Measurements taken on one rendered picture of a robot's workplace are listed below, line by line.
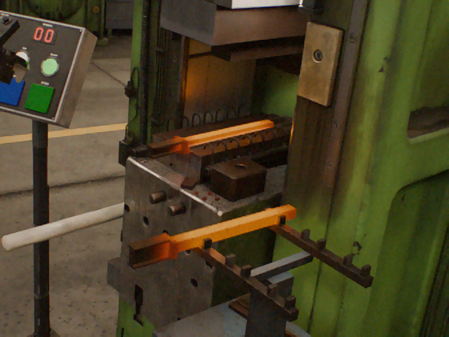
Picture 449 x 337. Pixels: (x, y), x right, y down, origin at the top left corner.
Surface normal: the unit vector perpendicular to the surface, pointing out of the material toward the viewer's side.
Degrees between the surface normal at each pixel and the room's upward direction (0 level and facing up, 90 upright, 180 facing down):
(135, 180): 90
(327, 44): 90
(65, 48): 60
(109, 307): 0
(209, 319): 0
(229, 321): 0
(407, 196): 90
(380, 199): 90
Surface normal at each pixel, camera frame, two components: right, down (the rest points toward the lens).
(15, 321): 0.11, -0.91
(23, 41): -0.27, -0.17
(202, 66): 0.68, 0.36
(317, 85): -0.73, 0.20
